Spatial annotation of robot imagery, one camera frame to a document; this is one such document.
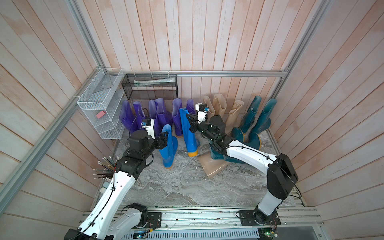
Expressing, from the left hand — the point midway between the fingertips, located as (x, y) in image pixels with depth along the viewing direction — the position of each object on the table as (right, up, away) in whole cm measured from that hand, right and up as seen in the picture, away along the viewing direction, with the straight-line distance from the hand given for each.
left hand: (162, 135), depth 74 cm
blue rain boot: (+3, -10, +1) cm, 10 cm away
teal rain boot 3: (+47, 0, +27) cm, 54 cm away
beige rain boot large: (+26, +21, +23) cm, 40 cm away
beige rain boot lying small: (+26, -19, +13) cm, 35 cm away
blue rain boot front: (+15, -5, +7) cm, 18 cm away
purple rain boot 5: (+6, +19, +21) cm, 29 cm away
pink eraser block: (-37, +11, +8) cm, 39 cm away
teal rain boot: (+52, +9, +19) cm, 56 cm away
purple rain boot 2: (-17, +12, +15) cm, 26 cm away
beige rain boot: (+32, +18, +16) cm, 41 cm away
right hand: (+12, +11, +2) cm, 16 cm away
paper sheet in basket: (-17, +32, +16) cm, 39 cm away
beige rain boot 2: (+42, +10, +17) cm, 46 cm away
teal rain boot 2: (+60, +7, +17) cm, 63 cm away
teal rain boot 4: (+29, -12, +8) cm, 32 cm away
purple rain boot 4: (-2, +10, +14) cm, 18 cm away
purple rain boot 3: (-7, +11, +12) cm, 18 cm away
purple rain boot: (-25, +11, +16) cm, 31 cm away
